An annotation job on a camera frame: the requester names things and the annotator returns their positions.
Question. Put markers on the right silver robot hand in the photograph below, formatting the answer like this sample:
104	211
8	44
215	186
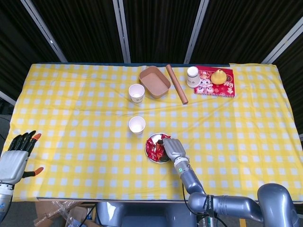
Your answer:
174	149

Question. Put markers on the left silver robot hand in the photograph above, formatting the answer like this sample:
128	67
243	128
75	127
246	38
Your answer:
11	165

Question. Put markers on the red candies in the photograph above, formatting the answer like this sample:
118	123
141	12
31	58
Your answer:
150	146

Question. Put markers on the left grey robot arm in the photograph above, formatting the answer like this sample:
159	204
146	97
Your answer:
4	201

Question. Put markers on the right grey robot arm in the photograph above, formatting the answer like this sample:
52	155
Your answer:
191	179

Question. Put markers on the round steel plate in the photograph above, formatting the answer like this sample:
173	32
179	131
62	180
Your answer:
154	137

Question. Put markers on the upturned white paper cup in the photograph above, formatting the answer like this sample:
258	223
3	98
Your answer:
193	78

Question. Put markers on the brown cardboard box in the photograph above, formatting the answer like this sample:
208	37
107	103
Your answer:
47	210

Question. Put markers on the wooden rolling pin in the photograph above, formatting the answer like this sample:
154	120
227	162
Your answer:
176	82

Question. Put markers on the brown paper food box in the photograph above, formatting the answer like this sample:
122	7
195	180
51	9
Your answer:
154	81

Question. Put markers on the grey robot torso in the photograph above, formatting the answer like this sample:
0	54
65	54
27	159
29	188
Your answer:
142	215

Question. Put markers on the red cartoon spiral notebook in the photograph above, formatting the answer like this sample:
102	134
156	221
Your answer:
220	89

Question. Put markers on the clear plastic wrap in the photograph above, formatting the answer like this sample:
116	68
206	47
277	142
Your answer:
71	220

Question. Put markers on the yellow pear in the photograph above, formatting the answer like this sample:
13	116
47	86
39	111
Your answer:
217	76

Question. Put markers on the yellow checkered tablecloth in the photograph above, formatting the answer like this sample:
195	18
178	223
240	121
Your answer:
82	106

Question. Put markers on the aluminium partition post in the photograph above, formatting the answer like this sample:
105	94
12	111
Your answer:
42	26
281	45
120	28
7	97
195	30

